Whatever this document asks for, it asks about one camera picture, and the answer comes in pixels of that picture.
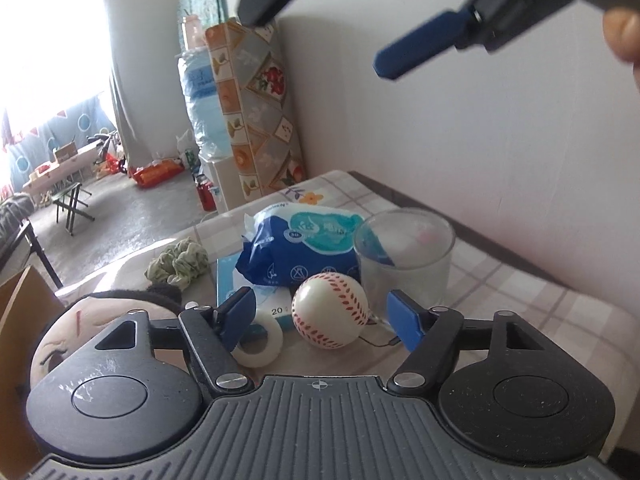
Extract cardboard box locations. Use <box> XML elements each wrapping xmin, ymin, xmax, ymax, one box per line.
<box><xmin>0</xmin><ymin>265</ymin><xmax>67</xmax><ymax>480</ymax></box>

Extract white folding table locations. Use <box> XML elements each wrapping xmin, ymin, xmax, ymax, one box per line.
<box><xmin>22</xmin><ymin>142</ymin><xmax>104</xmax><ymax>207</ymax></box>

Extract white tape roll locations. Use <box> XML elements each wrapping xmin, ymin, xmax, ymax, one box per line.
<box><xmin>231</xmin><ymin>305</ymin><xmax>286</xmax><ymax>367</ymax></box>

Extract blue wet wipes packet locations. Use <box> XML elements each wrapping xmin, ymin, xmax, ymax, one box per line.
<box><xmin>235</xmin><ymin>202</ymin><xmax>366</xmax><ymax>288</ymax></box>

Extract black haired plush doll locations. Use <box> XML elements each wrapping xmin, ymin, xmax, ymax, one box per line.
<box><xmin>30</xmin><ymin>282</ymin><xmax>186</xmax><ymax>391</ymax></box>

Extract blue water jug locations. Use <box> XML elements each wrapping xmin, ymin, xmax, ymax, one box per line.
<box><xmin>176</xmin><ymin>14</ymin><xmax>233</xmax><ymax>161</ymax></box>

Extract red plastic bag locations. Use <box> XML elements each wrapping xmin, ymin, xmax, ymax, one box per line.
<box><xmin>130</xmin><ymin>157</ymin><xmax>185</xmax><ymax>189</ymax></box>

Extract light blue flat box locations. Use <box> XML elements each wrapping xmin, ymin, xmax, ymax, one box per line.
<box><xmin>216</xmin><ymin>255</ymin><xmax>301</xmax><ymax>333</ymax></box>

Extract teal patterned wall cloth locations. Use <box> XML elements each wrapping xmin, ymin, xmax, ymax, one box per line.
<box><xmin>179</xmin><ymin>0</ymin><xmax>224</xmax><ymax>56</ymax></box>

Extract clear plastic cup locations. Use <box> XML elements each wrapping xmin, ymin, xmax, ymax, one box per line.
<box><xmin>352</xmin><ymin>208</ymin><xmax>457</xmax><ymax>318</ymax></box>

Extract green floral scrunchie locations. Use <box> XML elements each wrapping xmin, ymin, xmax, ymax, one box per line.
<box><xmin>145</xmin><ymin>239</ymin><xmax>210</xmax><ymax>291</ymax></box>

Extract dark green folding stool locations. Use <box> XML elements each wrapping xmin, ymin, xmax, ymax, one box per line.
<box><xmin>50</xmin><ymin>182</ymin><xmax>97</xmax><ymax>237</ymax></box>

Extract white baseball red stitches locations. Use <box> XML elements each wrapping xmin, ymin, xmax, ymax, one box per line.
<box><xmin>291</xmin><ymin>274</ymin><xmax>373</xmax><ymax>348</ymax></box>

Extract white plastic bag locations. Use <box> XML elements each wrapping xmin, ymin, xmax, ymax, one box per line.
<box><xmin>175</xmin><ymin>129</ymin><xmax>202</xmax><ymax>169</ymax></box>

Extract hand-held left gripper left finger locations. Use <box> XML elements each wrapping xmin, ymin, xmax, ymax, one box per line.
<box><xmin>95</xmin><ymin>287</ymin><xmax>257</xmax><ymax>396</ymax></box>

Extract grey curtain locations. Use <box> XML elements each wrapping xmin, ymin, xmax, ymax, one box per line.
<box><xmin>108</xmin><ymin>50</ymin><xmax>148</xmax><ymax>172</ymax></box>

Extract blue circle patterned cloth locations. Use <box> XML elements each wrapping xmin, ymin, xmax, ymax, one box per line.
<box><xmin>0</xmin><ymin>92</ymin><xmax>119</xmax><ymax>196</ymax></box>

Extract person's right hand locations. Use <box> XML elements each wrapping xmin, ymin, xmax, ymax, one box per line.
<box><xmin>602</xmin><ymin>7</ymin><xmax>640</xmax><ymax>90</ymax></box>

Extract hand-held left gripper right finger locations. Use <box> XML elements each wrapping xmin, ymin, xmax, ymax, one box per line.
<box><xmin>386</xmin><ymin>289</ymin><xmax>546</xmax><ymax>396</ymax></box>

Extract floral patterned board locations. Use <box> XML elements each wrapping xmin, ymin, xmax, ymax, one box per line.
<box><xmin>204</xmin><ymin>19</ymin><xmax>307</xmax><ymax>206</ymax></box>

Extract white water dispenser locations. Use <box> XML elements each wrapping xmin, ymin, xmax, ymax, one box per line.
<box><xmin>200</xmin><ymin>155</ymin><xmax>242</xmax><ymax>213</ymax></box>

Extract red bottle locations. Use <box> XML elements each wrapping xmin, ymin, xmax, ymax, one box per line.
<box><xmin>196</xmin><ymin>175</ymin><xmax>217</xmax><ymax>213</ymax></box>

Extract grey blanket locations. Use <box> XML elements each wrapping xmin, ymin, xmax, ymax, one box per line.
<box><xmin>0</xmin><ymin>195</ymin><xmax>32</xmax><ymax>241</ymax></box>

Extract thin black cord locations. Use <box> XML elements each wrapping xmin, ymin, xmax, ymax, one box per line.
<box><xmin>357</xmin><ymin>331</ymin><xmax>402</xmax><ymax>349</ymax></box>

